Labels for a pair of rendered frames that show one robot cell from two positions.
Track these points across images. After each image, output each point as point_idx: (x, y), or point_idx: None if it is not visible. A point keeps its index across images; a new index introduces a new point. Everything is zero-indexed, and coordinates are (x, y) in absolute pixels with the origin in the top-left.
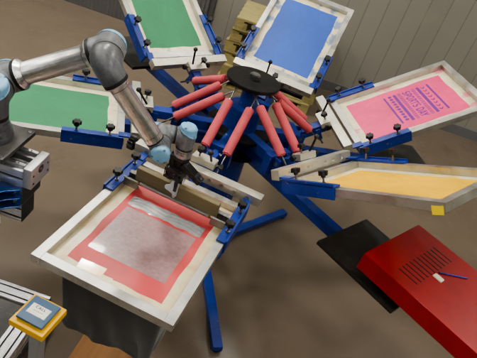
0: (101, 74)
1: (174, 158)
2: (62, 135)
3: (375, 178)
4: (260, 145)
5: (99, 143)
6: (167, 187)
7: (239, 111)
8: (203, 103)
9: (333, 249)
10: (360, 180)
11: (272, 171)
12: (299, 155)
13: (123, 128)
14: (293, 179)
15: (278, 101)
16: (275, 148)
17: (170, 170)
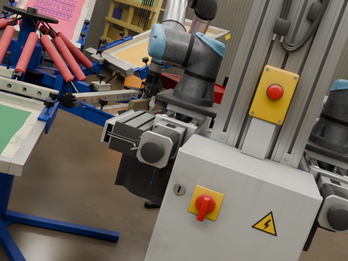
0: (216, 7)
1: (158, 75)
2: (49, 125)
3: (143, 50)
4: (57, 70)
5: (54, 117)
6: (150, 104)
7: (38, 46)
8: (32, 48)
9: None
10: (144, 54)
11: (127, 70)
12: (106, 57)
13: (32, 99)
14: (141, 67)
15: (44, 27)
16: (87, 61)
17: (155, 87)
